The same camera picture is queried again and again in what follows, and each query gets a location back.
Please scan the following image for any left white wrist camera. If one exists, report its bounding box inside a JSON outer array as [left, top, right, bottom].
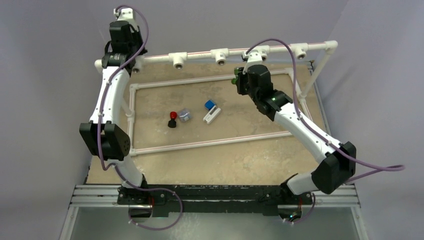
[[113, 7, 138, 28]]

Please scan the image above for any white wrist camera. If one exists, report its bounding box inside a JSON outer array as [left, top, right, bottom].
[[241, 49, 268, 70], [113, 7, 138, 28]]

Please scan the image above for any white pvc pipe frame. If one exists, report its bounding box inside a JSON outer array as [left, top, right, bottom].
[[95, 40, 338, 156]]

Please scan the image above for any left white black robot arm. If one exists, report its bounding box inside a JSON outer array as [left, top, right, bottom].
[[79, 20, 149, 205]]

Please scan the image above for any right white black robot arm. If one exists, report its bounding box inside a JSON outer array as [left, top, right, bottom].
[[232, 64, 357, 204]]

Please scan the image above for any aluminium table frame rail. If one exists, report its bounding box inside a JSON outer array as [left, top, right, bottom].
[[70, 184, 360, 208]]

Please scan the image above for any green water faucet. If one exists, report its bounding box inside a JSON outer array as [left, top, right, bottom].
[[231, 67, 244, 85]]

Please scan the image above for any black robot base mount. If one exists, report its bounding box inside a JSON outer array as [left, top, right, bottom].
[[117, 184, 313, 217]]

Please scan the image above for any white faucet with blue handle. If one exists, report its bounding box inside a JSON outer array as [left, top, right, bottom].
[[203, 100, 222, 125]]

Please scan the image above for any black faucet with red handle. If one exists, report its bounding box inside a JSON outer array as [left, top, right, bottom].
[[167, 111, 178, 129]]

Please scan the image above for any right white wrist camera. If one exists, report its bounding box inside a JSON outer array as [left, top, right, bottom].
[[241, 49, 268, 70]]

